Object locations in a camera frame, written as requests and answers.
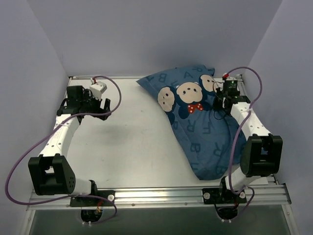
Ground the blue cartoon pillowcase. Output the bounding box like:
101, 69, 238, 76
137, 64, 239, 181

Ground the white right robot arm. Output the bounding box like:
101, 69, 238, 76
214, 78, 283, 202

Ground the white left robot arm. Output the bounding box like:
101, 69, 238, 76
28, 82, 111, 205

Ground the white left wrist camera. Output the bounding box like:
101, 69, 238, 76
89, 82, 107, 100

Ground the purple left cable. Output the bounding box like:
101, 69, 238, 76
4, 75, 122, 225

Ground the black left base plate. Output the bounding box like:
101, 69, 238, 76
69, 190, 115, 207

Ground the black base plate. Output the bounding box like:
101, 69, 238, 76
202, 188, 247, 205
69, 190, 115, 207

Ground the aluminium right side rail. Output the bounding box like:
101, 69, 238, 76
229, 76, 283, 190

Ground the aluminium rail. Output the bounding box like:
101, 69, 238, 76
229, 76, 283, 190
28, 181, 291, 210

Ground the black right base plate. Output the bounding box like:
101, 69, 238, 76
202, 188, 247, 205

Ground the aluminium front rail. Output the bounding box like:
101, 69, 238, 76
28, 181, 291, 210

